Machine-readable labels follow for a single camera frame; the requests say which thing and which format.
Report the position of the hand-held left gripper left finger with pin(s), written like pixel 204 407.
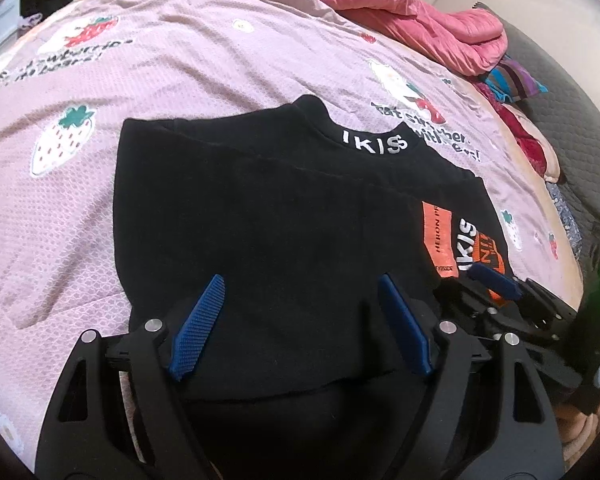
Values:
pixel 200 330

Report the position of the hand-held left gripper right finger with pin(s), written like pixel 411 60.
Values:
pixel 405 330

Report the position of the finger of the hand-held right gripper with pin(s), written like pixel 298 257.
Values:
pixel 495 280
pixel 462 302

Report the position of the black sweater with orange cuffs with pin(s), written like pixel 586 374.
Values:
pixel 280 220

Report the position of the blue floral cloth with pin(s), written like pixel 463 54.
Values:
pixel 570 220

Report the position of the red cloth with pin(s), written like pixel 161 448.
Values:
pixel 530 145

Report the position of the grey quilted headboard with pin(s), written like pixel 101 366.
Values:
pixel 575 125

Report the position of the striped multicolour pillow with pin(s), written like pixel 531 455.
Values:
pixel 515 80

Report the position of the pink quilt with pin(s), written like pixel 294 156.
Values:
pixel 430 25

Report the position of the pink strawberry print bedsheet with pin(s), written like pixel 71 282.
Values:
pixel 130 75

